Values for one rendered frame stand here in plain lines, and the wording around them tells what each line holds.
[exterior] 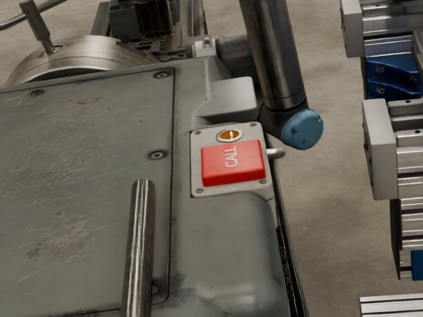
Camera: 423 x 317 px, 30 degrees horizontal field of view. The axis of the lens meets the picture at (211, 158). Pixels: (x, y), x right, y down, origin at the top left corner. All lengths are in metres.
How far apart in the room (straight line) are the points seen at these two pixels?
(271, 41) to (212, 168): 0.59
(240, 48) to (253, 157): 0.71
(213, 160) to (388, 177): 0.38
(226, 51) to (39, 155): 0.66
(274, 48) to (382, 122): 0.29
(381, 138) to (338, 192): 1.95
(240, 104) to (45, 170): 0.23
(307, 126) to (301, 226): 1.49
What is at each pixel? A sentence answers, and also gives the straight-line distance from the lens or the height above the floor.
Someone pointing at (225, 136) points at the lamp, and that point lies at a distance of 0.82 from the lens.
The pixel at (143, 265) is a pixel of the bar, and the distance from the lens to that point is 0.63.
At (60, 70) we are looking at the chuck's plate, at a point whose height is 1.23.
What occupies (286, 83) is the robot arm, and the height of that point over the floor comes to 1.08.
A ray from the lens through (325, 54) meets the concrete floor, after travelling 4.19.
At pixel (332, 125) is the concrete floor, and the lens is 3.48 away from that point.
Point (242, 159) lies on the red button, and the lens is 0.76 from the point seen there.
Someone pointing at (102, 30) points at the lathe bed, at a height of 0.86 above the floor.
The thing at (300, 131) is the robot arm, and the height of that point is 0.99.
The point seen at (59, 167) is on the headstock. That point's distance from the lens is 0.84.
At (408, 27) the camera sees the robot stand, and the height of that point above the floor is 1.08.
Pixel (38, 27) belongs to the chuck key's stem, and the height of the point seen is 1.28.
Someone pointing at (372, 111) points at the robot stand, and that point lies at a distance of 1.15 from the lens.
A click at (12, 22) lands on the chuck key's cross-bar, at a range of 1.20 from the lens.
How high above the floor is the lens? 1.64
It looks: 29 degrees down
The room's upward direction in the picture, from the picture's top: 10 degrees counter-clockwise
